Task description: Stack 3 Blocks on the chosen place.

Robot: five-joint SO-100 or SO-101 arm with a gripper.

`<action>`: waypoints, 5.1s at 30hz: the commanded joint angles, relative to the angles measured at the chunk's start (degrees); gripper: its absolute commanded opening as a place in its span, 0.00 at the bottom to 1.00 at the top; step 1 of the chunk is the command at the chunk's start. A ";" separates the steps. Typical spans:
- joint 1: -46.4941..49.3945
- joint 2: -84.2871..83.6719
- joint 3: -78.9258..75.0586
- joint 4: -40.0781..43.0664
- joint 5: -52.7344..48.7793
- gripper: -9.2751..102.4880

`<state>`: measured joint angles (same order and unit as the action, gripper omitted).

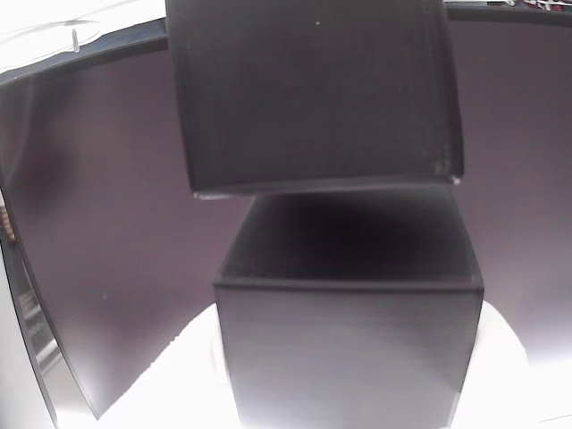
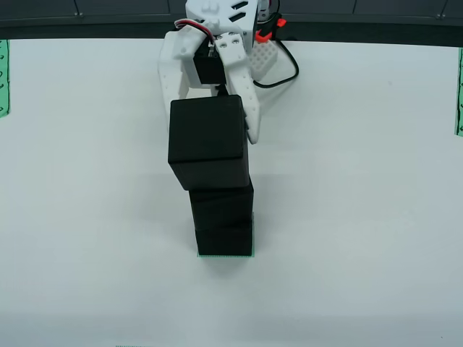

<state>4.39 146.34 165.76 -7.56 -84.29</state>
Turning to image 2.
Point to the green striped square marker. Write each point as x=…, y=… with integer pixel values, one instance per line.
x=226, y=256

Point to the black cube with rough face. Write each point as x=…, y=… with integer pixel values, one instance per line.
x=224, y=242

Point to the green tape strip black marks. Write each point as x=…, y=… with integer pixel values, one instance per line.
x=459, y=90
x=3, y=72

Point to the orange black table clamp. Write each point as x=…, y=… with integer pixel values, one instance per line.
x=267, y=36

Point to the smooth black cube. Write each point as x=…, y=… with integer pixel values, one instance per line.
x=220, y=209
x=206, y=144

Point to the dark grey cabinet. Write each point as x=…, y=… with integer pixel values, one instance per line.
x=108, y=7

